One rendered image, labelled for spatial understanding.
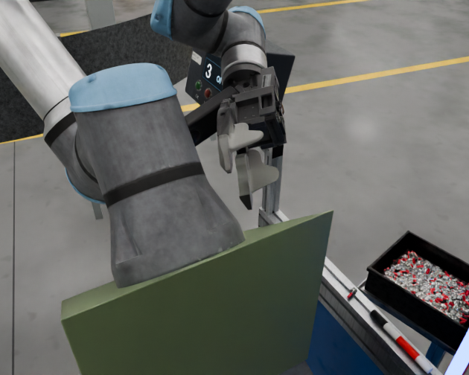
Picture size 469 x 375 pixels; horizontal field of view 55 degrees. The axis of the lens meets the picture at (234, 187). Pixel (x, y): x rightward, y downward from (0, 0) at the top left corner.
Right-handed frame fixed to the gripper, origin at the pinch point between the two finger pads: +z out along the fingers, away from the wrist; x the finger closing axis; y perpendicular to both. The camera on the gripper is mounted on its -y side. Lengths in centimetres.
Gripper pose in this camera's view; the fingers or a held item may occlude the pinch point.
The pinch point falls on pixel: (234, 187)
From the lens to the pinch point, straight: 60.6
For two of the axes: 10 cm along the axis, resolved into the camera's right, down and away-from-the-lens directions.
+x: 3.1, 5.4, 7.8
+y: 9.5, -1.9, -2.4
